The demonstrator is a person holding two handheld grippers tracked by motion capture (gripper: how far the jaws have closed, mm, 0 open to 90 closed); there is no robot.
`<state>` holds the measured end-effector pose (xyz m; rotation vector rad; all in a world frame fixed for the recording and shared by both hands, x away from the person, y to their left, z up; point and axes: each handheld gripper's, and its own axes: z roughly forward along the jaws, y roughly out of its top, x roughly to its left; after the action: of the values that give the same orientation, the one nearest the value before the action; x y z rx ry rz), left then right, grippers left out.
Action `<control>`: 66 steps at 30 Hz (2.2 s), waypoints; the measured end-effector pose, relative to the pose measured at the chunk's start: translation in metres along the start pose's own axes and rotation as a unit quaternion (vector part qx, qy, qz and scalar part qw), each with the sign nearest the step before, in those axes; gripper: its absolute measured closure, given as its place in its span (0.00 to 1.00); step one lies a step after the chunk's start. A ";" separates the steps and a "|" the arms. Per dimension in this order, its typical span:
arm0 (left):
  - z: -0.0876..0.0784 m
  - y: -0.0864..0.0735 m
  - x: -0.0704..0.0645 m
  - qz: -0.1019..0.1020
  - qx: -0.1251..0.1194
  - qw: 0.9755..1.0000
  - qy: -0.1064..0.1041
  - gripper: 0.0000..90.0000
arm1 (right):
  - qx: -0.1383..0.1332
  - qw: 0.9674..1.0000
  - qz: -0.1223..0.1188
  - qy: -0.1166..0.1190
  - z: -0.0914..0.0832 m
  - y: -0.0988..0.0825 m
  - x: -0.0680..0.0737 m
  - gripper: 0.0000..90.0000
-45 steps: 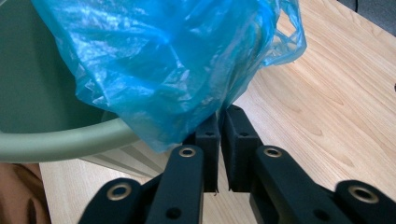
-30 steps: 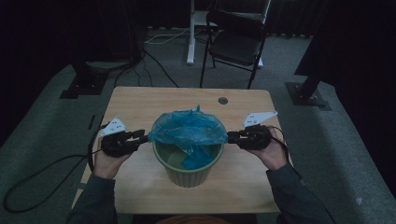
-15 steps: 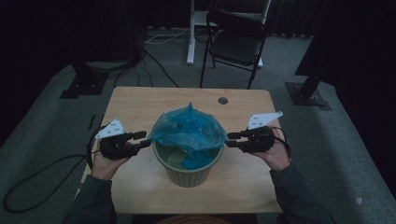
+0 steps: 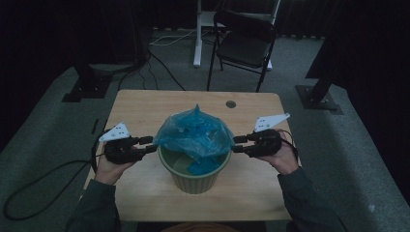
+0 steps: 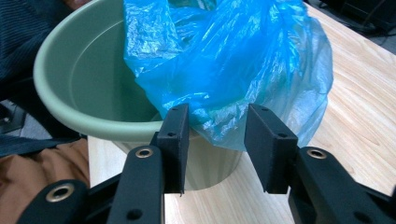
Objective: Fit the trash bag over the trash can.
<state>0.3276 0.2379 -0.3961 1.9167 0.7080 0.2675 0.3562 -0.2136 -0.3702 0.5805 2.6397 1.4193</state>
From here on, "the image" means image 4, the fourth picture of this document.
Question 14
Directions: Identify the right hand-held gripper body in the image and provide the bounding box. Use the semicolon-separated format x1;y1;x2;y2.
247;112;291;159

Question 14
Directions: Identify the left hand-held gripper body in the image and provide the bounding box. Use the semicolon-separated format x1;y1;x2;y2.
98;121;145;165

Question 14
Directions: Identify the blue plastic bag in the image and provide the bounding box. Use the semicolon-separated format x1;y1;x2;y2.
152;103;236;177

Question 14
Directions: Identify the green plastic bin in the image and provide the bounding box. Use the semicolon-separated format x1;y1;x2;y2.
157;145;233;195

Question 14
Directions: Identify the person's left hand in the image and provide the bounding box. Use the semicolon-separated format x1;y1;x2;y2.
94;150;137;187

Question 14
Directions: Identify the person's right hand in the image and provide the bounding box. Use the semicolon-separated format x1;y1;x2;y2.
256;130;302;177

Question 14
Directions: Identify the black stand base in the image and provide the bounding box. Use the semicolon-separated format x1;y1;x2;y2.
61;62;114;103
295;64;344;116

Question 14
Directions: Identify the black folding chair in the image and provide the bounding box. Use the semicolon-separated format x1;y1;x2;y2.
206;11;278;94

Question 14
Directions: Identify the dark curtain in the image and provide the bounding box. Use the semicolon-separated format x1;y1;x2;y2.
277;0;327;39

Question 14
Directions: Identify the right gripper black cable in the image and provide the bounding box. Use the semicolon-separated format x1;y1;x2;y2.
278;129;300;157

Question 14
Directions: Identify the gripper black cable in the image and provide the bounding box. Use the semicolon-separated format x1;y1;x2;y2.
2;128;113;222
278;129;300;157

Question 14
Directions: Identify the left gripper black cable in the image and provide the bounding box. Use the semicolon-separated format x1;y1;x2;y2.
2;128;113;222

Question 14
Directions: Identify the black floor cable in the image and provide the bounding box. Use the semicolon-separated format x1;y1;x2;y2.
117;57;153;92
148;50;187;92

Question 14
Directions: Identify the white desk frame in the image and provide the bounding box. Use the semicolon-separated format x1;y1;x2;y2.
191;0;282;72

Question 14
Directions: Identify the white floor cable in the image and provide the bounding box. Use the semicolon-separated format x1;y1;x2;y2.
149;27;198;47

